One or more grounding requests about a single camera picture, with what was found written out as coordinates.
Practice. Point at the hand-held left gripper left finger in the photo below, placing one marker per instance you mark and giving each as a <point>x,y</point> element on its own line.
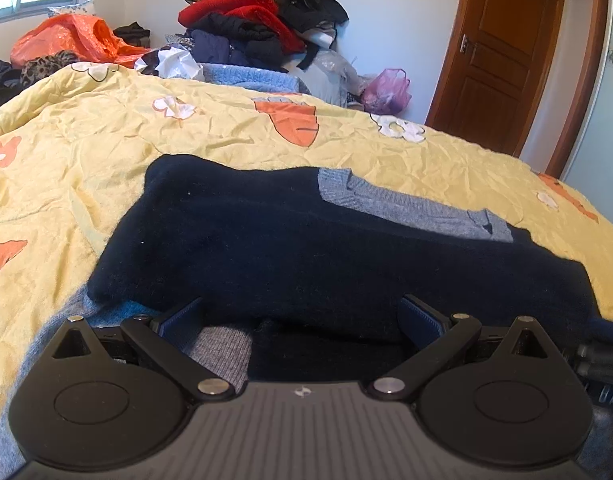
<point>179,322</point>

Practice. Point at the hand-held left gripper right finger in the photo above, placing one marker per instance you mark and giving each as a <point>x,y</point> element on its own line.
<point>419,320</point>

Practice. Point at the navy and grey sweater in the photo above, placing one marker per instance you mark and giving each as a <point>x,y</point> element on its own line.
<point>286,250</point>

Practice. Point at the pile of clothes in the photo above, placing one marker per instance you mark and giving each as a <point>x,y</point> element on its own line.
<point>246,15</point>

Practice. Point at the light blue cloth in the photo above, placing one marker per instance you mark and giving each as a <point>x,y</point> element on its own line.
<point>94,312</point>

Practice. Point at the yellow carrot print blanket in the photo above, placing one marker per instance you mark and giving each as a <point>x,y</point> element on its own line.
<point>136,135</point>

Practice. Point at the pink plastic bag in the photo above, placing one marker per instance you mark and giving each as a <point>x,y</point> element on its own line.
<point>386,91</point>

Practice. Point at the light blue knit sweater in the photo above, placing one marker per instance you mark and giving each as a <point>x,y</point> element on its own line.
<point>251,80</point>

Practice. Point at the white wardrobe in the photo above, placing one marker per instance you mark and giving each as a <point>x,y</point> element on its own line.
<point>608,125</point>

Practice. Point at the white crumpled cloth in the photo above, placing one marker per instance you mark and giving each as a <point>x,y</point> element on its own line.
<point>174,62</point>

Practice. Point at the clear plastic bag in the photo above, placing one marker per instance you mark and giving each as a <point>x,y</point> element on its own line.
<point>336,72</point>

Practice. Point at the wooden door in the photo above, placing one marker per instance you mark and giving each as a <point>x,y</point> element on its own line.
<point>501,50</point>

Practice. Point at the leopard print cloth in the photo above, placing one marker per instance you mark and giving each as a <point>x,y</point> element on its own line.
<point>44,66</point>

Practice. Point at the dark olive garment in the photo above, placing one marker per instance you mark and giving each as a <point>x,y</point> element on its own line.
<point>132,34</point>

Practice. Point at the orange plastic bag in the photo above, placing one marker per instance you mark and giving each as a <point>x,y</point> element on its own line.
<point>71,37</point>

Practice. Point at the window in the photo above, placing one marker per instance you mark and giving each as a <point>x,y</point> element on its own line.
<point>31,2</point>

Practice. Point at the wooden door frame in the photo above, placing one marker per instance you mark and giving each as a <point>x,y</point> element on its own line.
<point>583,70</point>

